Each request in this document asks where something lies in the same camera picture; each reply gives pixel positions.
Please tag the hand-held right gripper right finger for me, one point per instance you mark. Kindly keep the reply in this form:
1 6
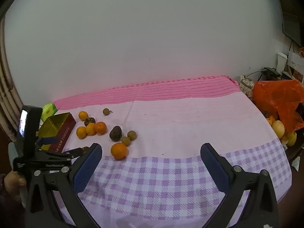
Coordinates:
213 168

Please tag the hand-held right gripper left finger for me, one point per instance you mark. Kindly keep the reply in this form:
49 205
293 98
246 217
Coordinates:
87 168

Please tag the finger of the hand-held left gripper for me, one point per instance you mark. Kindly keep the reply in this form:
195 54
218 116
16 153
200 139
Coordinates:
50 139
73 152

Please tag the gold tin box red sides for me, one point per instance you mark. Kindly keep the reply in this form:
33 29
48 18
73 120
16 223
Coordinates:
57 129

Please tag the orange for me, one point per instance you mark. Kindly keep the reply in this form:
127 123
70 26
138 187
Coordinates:
81 132
119 151
83 115
100 127
90 128

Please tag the dark purple mangosteen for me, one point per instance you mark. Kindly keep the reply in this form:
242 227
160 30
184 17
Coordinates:
115 133
91 120

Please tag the brown longan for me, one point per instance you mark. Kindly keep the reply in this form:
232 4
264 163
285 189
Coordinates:
126 141
106 111
132 135

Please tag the person's left hand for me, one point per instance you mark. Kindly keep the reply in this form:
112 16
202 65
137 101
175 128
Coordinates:
13 182

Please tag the green tissue pack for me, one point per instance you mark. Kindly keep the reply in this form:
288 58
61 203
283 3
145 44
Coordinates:
49 110

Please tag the pink checkered tablecloth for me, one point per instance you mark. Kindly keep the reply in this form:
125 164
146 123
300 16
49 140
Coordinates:
171 123

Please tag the yellow pear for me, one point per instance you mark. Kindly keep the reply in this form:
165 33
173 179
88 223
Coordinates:
291 139
277 128

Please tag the patterned lidded jar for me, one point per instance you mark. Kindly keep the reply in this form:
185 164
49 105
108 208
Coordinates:
246 85

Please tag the orange plastic bag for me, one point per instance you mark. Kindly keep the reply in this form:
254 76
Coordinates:
277 95

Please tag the black power adapter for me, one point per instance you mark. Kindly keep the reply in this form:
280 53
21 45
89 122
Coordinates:
272 71

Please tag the white paper cup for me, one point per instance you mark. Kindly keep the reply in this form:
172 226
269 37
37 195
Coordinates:
281 63

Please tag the white cardboard box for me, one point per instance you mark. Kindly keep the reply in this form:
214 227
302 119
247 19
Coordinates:
295 63

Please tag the beige folded table frame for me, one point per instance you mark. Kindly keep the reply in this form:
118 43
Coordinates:
8 87

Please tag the black wall television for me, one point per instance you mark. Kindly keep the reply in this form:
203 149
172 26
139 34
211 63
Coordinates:
292 26

